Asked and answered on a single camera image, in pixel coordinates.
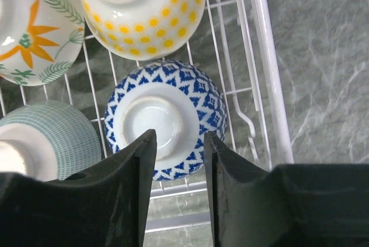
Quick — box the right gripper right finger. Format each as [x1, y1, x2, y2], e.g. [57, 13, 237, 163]
[204, 132, 368, 246]

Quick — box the orange flower bowl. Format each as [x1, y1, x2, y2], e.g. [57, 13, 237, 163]
[1, 0, 85, 87]

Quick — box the white wire dish rack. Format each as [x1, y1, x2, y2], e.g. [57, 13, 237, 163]
[0, 0, 295, 233]

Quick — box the blue white patterned bowl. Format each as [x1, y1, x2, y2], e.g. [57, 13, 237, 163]
[104, 59, 228, 182]

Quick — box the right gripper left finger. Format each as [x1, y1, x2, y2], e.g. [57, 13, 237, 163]
[1, 129, 157, 246]

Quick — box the light teal glazed bowl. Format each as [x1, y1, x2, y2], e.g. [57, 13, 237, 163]
[1, 100, 102, 181]

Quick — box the yellow sun teal bowl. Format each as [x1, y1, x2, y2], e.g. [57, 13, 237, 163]
[81, 0, 206, 61]

